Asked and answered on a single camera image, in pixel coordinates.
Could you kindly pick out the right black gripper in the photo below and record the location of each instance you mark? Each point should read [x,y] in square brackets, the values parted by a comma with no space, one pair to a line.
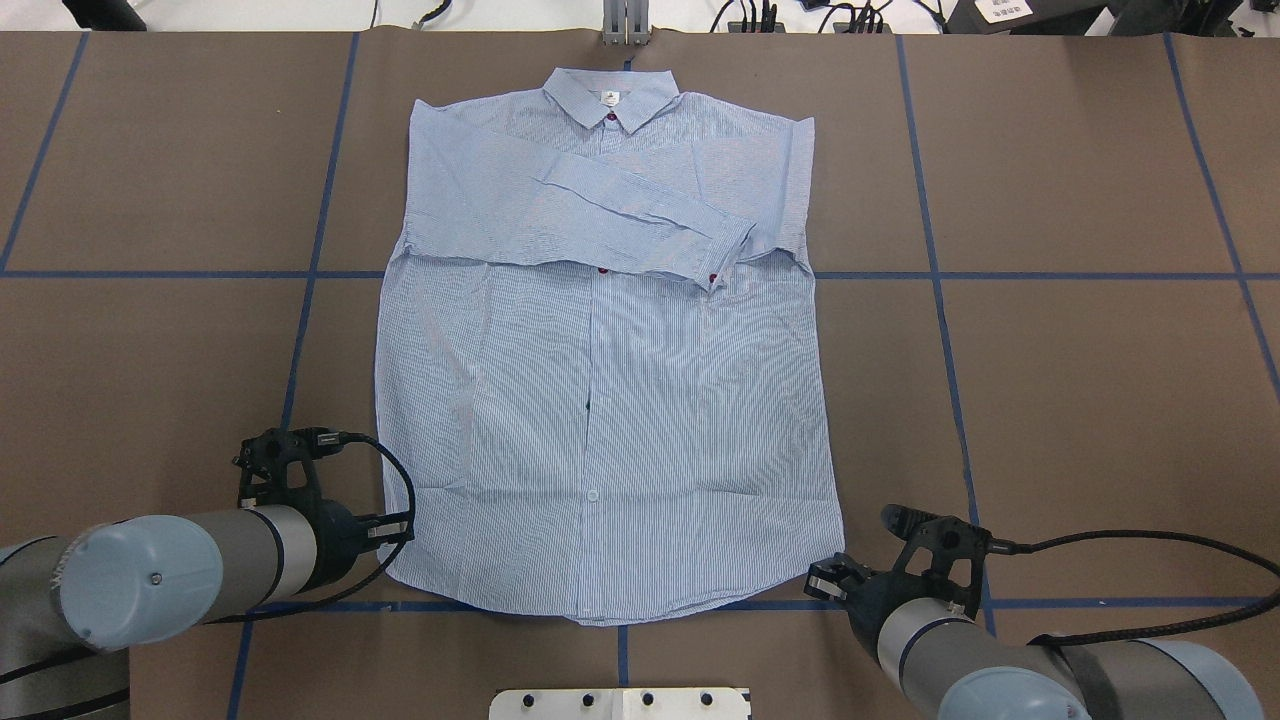
[875,593]

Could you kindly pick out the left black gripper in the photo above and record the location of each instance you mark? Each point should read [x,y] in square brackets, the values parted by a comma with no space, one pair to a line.
[338,541]

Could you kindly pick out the blue striped button shirt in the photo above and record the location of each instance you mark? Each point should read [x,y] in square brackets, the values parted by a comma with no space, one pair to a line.
[597,352]

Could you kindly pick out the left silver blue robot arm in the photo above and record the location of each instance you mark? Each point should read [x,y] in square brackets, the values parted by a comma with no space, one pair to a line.
[74,607]

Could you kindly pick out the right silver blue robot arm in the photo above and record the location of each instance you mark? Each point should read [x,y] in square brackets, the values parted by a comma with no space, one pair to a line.
[949,667]

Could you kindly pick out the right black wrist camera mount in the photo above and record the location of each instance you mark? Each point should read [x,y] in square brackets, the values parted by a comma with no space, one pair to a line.
[948,553]

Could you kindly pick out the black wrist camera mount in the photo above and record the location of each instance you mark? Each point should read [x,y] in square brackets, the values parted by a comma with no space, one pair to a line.
[279,467]
[948,553]

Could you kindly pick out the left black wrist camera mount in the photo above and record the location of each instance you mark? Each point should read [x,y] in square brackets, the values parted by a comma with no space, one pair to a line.
[279,467]

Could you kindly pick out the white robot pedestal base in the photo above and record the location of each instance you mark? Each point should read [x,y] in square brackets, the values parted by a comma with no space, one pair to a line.
[623,703]

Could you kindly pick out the grey aluminium frame post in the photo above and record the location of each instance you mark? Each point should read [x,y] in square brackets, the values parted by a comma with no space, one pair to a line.
[626,22]

